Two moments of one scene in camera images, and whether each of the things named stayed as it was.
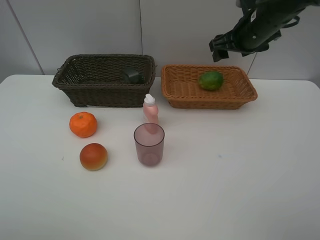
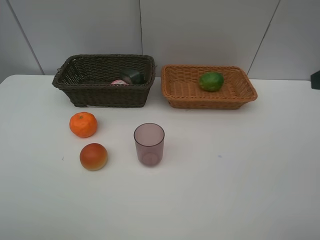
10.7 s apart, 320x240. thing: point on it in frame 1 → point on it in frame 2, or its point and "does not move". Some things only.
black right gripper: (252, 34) → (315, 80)
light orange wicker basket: (182, 90) does not move
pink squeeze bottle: (150, 110) → (119, 82)
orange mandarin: (83, 124) does not move
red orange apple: (93, 157) does not move
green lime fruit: (211, 80) does not move
